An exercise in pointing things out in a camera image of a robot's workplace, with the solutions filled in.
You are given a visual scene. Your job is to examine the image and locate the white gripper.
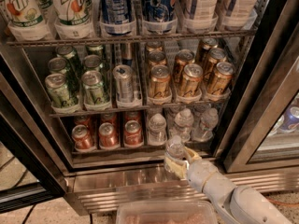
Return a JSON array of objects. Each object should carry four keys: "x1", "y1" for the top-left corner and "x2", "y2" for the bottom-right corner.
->
[{"x1": 164, "y1": 147, "x2": 236, "y2": 203}]

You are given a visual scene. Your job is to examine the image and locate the clear water bottle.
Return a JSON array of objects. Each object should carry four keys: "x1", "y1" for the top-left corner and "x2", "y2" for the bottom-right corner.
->
[
  {"x1": 192, "y1": 108, "x2": 219, "y2": 142},
  {"x1": 148, "y1": 114, "x2": 166, "y2": 146},
  {"x1": 164, "y1": 135, "x2": 185, "y2": 161},
  {"x1": 170, "y1": 108, "x2": 194, "y2": 142}
]

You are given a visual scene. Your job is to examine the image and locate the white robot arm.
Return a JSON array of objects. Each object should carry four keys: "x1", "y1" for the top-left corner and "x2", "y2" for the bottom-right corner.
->
[{"x1": 164, "y1": 147, "x2": 292, "y2": 224}]

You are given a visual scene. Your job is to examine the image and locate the clear water bottle behind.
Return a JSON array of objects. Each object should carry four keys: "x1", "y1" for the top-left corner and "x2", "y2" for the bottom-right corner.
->
[{"x1": 170, "y1": 108, "x2": 194, "y2": 142}]

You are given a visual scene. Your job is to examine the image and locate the fridge glass door right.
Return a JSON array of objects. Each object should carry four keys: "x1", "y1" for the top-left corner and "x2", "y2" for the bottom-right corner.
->
[{"x1": 218, "y1": 0, "x2": 299, "y2": 173}]

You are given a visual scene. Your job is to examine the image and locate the white bottle left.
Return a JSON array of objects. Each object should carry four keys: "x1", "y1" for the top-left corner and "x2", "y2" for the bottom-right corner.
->
[{"x1": 179, "y1": 0, "x2": 218, "y2": 33}]

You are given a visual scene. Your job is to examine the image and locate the white bottle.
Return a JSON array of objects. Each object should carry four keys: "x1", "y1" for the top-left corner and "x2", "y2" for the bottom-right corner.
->
[
  {"x1": 179, "y1": 0, "x2": 218, "y2": 33},
  {"x1": 219, "y1": 0, "x2": 257, "y2": 31}
]

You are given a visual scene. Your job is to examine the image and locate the blue bottle right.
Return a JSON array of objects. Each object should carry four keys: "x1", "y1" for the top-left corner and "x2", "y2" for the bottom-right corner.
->
[{"x1": 141, "y1": 0, "x2": 176, "y2": 34}]

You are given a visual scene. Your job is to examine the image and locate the blue bottle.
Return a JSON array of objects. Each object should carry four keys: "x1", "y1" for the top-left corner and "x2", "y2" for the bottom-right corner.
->
[
  {"x1": 100, "y1": 0, "x2": 133, "y2": 35},
  {"x1": 141, "y1": 0, "x2": 176, "y2": 34}
]

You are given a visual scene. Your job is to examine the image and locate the white bottle right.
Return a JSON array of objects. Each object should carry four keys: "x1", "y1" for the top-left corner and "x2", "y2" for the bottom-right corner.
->
[{"x1": 219, "y1": 0, "x2": 257, "y2": 31}]

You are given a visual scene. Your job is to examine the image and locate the blue bottle left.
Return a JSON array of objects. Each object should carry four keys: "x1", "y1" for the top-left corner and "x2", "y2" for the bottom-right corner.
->
[{"x1": 100, "y1": 0, "x2": 133, "y2": 35}]

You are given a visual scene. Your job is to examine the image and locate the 7up bottle right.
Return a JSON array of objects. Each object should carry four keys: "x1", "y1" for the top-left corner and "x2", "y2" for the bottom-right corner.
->
[{"x1": 53, "y1": 0, "x2": 92, "y2": 39}]

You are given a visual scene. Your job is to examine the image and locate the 7up bottle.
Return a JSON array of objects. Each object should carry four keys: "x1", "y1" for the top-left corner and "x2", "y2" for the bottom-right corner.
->
[
  {"x1": 1, "y1": 0, "x2": 49, "y2": 41},
  {"x1": 53, "y1": 0, "x2": 92, "y2": 39}
]

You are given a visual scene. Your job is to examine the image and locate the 7up bottle left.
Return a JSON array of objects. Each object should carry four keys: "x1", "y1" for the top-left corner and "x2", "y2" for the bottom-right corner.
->
[{"x1": 1, "y1": 0, "x2": 49, "y2": 41}]

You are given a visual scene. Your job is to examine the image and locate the red can front right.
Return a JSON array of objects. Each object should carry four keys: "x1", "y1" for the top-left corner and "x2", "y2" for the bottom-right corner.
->
[{"x1": 124, "y1": 120, "x2": 143, "y2": 147}]

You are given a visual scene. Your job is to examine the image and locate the red can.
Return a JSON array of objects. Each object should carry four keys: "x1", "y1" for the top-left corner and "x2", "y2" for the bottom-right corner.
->
[
  {"x1": 124, "y1": 120, "x2": 143, "y2": 147},
  {"x1": 71, "y1": 125, "x2": 95, "y2": 152},
  {"x1": 98, "y1": 122, "x2": 120, "y2": 150}
]

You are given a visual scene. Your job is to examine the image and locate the clear plastic container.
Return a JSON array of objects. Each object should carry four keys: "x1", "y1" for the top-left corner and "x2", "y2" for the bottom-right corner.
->
[{"x1": 116, "y1": 200, "x2": 218, "y2": 224}]

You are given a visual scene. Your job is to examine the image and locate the gold can front middle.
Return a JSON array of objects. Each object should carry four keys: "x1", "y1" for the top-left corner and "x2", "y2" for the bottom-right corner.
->
[{"x1": 178, "y1": 63, "x2": 203, "y2": 97}]

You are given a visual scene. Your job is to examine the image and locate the gold can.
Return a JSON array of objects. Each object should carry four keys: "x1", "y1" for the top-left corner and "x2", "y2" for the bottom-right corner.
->
[
  {"x1": 178, "y1": 63, "x2": 203, "y2": 97},
  {"x1": 149, "y1": 65, "x2": 171, "y2": 99},
  {"x1": 173, "y1": 49, "x2": 195, "y2": 83},
  {"x1": 203, "y1": 48, "x2": 227, "y2": 82},
  {"x1": 206, "y1": 62, "x2": 235, "y2": 95},
  {"x1": 148, "y1": 50, "x2": 167, "y2": 70}
]

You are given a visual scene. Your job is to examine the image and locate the gold can front left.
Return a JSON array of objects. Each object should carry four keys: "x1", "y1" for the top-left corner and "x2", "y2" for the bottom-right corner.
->
[{"x1": 149, "y1": 65, "x2": 171, "y2": 99}]

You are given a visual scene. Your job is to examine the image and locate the red can front middle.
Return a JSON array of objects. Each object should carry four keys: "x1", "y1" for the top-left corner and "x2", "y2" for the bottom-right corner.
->
[{"x1": 98, "y1": 122, "x2": 120, "y2": 150}]

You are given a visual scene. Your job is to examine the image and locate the gold can front right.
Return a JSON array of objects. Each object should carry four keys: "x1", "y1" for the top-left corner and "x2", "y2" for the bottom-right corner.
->
[{"x1": 206, "y1": 62, "x2": 235, "y2": 95}]

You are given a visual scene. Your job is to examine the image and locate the silver can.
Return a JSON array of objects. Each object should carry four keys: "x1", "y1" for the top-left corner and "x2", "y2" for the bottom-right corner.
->
[{"x1": 113, "y1": 64, "x2": 135, "y2": 105}]

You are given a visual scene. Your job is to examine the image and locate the red can front left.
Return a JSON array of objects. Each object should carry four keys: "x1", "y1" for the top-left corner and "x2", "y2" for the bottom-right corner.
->
[{"x1": 71, "y1": 125, "x2": 95, "y2": 152}]

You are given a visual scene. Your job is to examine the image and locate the blue can behind glass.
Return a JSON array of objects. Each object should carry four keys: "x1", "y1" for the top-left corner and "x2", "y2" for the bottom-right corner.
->
[{"x1": 278, "y1": 105, "x2": 299, "y2": 133}]

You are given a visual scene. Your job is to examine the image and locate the green can front right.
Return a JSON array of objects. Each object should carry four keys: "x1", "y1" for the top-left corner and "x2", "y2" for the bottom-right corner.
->
[{"x1": 81, "y1": 70, "x2": 109, "y2": 105}]

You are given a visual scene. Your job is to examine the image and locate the green can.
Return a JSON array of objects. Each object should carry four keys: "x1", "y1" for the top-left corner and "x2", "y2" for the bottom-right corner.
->
[
  {"x1": 83, "y1": 54, "x2": 107, "y2": 78},
  {"x1": 47, "y1": 57, "x2": 79, "y2": 89},
  {"x1": 81, "y1": 70, "x2": 109, "y2": 105},
  {"x1": 45, "y1": 73, "x2": 78, "y2": 108}
]

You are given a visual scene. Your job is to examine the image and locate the green can front left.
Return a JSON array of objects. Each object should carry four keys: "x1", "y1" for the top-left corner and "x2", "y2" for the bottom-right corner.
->
[{"x1": 45, "y1": 73, "x2": 78, "y2": 108}]

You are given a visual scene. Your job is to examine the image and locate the orange cable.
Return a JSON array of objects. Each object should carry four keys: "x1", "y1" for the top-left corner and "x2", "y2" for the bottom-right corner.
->
[{"x1": 267, "y1": 198, "x2": 299, "y2": 207}]

